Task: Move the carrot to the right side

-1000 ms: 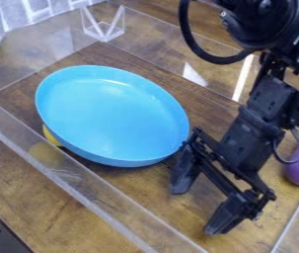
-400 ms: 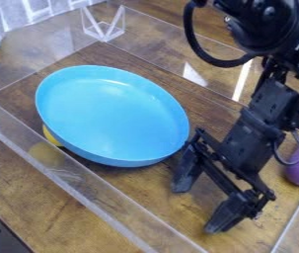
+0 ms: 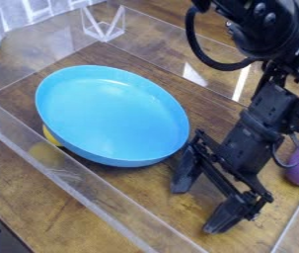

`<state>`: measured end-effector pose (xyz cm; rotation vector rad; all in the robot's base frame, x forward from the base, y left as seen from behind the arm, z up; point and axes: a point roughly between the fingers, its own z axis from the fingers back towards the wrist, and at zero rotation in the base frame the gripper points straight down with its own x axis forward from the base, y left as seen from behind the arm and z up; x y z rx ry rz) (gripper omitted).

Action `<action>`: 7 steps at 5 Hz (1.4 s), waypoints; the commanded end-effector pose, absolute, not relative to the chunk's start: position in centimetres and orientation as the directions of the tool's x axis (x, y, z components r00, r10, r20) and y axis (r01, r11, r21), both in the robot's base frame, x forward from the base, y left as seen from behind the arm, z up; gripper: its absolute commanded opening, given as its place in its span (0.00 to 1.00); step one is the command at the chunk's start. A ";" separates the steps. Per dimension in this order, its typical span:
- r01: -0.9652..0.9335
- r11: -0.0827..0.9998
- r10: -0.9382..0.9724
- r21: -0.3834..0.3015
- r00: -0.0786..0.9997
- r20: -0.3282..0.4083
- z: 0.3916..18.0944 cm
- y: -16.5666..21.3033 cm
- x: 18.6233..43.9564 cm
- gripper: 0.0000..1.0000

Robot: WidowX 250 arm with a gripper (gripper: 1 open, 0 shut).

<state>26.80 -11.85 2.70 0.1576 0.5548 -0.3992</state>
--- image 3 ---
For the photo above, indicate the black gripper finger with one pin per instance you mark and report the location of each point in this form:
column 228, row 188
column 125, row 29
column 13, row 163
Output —
column 186, row 172
column 230, row 212

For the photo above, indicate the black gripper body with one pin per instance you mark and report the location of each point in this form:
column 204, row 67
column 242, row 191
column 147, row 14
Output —
column 232, row 162

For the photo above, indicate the blue plastic plate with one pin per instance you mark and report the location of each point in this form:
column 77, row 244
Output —
column 111, row 116

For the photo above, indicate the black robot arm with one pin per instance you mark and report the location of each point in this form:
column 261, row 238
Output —
column 265, row 29

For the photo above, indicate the yellow toy lemon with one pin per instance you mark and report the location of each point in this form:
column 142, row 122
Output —
column 50, row 137

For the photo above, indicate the white patterned curtain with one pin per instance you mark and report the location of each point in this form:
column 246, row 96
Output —
column 19, row 13

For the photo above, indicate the clear acrylic front wall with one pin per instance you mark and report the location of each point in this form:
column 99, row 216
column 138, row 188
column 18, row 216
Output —
column 149, row 232

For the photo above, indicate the clear acrylic wall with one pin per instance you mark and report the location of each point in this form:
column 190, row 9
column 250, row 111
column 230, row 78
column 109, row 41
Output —
column 161, row 44
column 149, row 232

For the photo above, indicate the clear acrylic back wall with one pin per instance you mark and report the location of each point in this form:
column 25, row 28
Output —
column 161, row 44

